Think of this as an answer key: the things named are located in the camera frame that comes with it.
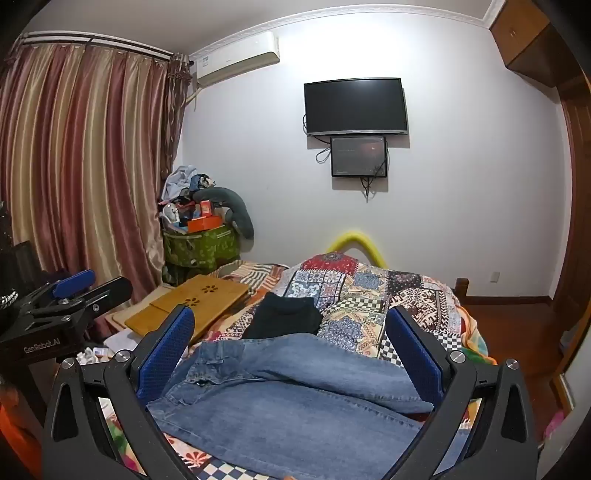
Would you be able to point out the blue denim pants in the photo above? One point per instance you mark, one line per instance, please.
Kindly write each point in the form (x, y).
(286, 406)

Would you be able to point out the brown wooden door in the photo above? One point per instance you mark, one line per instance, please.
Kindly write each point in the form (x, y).
(577, 184)

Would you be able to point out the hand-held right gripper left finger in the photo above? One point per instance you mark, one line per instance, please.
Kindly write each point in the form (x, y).
(168, 350)

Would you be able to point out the small black wall monitor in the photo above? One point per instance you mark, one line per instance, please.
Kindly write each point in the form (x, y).
(358, 154)

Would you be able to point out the green patterned storage bag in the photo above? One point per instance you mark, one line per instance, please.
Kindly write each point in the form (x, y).
(198, 249)

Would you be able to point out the striped pink gold curtain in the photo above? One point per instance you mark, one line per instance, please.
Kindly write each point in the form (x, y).
(83, 161)

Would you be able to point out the wooden bed post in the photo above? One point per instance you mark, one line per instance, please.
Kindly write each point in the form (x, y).
(461, 288)

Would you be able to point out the flat orange box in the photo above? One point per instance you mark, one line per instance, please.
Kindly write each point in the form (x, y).
(203, 225)

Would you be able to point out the patchwork printed blanket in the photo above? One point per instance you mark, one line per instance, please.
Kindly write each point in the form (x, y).
(360, 295)

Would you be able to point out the white wall socket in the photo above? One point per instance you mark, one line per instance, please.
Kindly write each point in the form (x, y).
(495, 277)

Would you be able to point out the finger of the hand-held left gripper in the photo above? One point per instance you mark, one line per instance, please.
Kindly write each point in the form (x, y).
(113, 290)
(74, 281)

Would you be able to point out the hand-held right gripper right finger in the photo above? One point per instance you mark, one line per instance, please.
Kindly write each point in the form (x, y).
(413, 355)

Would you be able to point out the pale wooden board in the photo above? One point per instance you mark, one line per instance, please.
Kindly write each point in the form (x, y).
(121, 318)

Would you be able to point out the wooden overhead cabinet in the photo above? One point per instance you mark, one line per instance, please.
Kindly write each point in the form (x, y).
(517, 37)

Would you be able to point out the pinkish cloth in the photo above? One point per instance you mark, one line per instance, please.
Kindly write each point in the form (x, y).
(554, 422)

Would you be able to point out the grey long pillow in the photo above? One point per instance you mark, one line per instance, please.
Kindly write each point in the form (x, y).
(240, 217)

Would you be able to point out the black folded garment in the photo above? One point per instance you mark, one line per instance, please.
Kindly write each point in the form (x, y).
(281, 318)

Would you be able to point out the wooden lap desk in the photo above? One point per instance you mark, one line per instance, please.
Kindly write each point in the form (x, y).
(194, 300)

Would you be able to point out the curtain rail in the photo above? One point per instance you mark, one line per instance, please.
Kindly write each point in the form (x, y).
(92, 42)

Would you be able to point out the large black wall television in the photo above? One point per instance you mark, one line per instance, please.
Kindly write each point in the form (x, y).
(355, 106)

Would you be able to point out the orange cloth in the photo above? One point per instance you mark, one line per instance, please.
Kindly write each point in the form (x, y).
(11, 424)

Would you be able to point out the white air conditioner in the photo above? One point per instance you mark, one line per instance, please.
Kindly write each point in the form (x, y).
(235, 60)

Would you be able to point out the pile of clothes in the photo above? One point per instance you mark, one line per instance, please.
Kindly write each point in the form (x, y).
(180, 182)

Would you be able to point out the small orange box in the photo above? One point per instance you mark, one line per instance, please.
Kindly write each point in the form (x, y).
(205, 208)

